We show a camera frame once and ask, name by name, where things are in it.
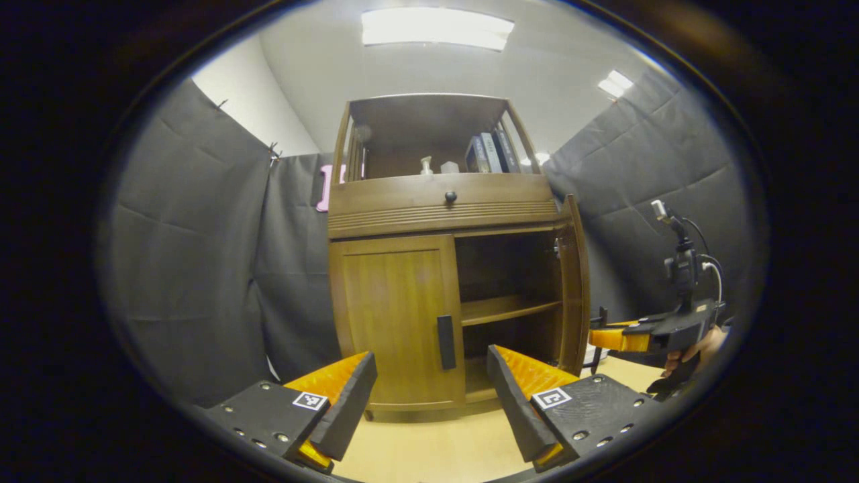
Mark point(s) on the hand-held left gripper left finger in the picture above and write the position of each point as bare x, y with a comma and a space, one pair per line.
349, 409

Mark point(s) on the small white jar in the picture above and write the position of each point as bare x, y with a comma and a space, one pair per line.
449, 168

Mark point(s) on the white pump bottle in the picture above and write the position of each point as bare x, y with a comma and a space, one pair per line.
427, 168

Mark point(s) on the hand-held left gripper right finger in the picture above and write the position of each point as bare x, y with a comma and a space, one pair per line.
513, 409

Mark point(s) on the black backdrop cloth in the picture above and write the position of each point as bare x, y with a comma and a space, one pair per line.
188, 268

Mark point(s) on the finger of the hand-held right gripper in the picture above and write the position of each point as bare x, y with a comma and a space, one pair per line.
627, 325
621, 340

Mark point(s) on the wooden cabinet door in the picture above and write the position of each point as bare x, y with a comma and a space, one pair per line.
389, 322
574, 302

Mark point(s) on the grey upright book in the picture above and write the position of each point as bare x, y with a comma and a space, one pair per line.
491, 153

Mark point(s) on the wooden double-door shoe cabinet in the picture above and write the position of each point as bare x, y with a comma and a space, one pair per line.
429, 127

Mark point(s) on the small ceiling light panel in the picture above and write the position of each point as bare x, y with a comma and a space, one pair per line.
615, 84

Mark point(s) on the wooden inner cabinet shelf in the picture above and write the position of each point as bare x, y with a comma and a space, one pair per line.
503, 308

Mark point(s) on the large ceiling light panel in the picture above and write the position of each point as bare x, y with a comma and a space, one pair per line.
436, 28

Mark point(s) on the wooden drawer with black knob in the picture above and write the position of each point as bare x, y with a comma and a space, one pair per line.
389, 198

